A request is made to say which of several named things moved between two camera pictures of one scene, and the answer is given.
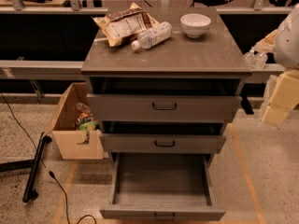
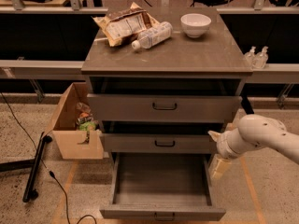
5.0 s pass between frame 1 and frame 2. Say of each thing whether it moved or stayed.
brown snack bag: stayed
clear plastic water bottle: stayed
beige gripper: moved
